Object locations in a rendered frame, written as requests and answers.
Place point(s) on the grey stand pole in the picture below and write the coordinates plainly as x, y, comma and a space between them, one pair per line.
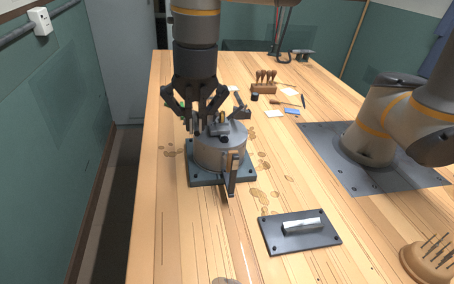
278, 32

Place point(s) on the grey cabinet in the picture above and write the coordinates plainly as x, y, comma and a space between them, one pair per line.
120, 60

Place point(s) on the white square pad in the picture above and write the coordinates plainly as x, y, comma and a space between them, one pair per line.
273, 113

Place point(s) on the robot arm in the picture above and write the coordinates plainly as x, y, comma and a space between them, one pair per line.
386, 117

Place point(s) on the dark slim tool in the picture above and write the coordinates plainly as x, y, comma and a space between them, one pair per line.
303, 100

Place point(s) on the thin metal tool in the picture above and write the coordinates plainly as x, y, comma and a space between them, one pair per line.
285, 84

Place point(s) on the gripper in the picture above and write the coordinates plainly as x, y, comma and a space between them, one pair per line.
195, 64

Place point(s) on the black round knob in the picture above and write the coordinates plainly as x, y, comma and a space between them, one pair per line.
224, 138

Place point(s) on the small black cylinder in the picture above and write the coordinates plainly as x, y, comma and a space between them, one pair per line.
254, 96

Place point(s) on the grey indexing fixture body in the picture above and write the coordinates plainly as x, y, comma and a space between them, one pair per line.
212, 152

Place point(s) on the grey clamp on fixture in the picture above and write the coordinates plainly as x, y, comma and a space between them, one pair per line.
217, 128

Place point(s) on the grey wall conduit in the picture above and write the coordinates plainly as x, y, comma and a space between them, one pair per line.
14, 35

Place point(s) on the wooden graver block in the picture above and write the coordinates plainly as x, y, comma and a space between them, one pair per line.
263, 89

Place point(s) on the round wooden bur stand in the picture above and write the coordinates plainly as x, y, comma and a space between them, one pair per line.
422, 264

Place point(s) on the dark end nest plate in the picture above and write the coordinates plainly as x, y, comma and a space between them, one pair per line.
301, 234

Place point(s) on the blue pad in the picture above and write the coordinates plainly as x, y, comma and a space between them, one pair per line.
292, 111

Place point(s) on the grey mounting sheet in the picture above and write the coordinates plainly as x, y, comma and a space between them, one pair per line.
319, 142

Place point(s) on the white wall socket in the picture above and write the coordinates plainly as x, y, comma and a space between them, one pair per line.
40, 21

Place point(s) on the small white card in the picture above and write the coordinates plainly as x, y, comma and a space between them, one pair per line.
234, 88

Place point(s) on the dark lever with wooden grip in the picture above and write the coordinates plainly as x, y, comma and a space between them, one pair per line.
232, 167

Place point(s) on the small grey anvil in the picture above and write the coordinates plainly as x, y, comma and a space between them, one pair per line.
303, 53

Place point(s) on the white paper sheet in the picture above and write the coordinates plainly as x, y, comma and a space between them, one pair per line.
289, 91

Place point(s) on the wooden stick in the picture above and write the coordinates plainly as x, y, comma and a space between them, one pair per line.
354, 39

